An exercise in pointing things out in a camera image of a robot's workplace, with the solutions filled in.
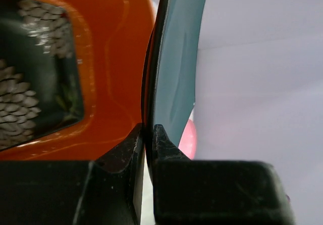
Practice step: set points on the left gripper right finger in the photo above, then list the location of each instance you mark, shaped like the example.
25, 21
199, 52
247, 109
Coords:
214, 192

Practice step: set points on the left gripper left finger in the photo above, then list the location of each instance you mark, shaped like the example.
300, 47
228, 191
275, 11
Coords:
103, 191

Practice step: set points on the teal square plate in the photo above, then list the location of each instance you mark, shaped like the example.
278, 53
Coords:
168, 85

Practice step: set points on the black floral square plate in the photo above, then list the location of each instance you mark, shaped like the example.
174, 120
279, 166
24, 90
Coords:
40, 88

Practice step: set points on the orange plastic bin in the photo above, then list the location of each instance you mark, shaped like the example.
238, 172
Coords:
110, 38

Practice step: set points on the pink round plate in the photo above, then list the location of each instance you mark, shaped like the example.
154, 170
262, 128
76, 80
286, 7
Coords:
188, 142

